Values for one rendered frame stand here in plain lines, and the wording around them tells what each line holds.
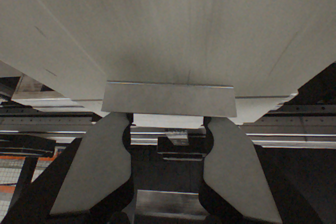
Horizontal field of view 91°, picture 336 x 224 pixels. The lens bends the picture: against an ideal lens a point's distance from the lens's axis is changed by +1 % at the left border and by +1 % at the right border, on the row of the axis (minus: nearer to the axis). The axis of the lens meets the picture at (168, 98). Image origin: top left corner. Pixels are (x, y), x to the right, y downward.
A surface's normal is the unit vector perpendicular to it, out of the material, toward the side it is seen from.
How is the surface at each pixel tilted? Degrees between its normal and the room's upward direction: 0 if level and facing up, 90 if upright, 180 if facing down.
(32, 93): 90
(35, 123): 90
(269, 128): 90
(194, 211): 90
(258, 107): 0
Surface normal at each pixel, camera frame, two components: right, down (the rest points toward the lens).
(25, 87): -0.14, -0.38
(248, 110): -0.04, 0.92
